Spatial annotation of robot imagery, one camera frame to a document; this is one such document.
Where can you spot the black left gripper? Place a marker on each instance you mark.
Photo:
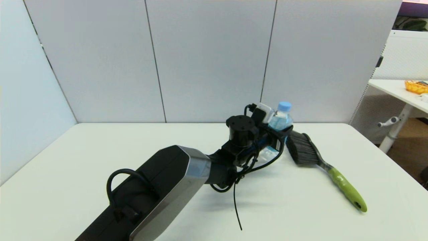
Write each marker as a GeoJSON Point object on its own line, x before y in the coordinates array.
{"type": "Point", "coordinates": [271, 140]}

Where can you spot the clear soda water bottle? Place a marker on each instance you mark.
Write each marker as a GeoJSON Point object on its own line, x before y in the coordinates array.
{"type": "Point", "coordinates": [283, 117]}

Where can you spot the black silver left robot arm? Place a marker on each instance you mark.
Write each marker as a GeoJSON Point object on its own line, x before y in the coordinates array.
{"type": "Point", "coordinates": [167, 180]}

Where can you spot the white side table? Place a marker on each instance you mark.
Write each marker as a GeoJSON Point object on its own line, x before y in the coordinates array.
{"type": "Point", "coordinates": [394, 88]}

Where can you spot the orange basket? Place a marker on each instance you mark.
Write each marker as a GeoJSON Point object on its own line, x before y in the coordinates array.
{"type": "Point", "coordinates": [416, 87]}

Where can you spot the white perforated panel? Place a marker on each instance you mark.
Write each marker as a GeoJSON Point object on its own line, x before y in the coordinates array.
{"type": "Point", "coordinates": [404, 53]}

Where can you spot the dark green plant leaves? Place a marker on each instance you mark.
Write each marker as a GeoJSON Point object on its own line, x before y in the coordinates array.
{"type": "Point", "coordinates": [414, 25]}

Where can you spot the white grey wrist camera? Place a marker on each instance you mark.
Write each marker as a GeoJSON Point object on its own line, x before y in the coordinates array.
{"type": "Point", "coordinates": [265, 110]}

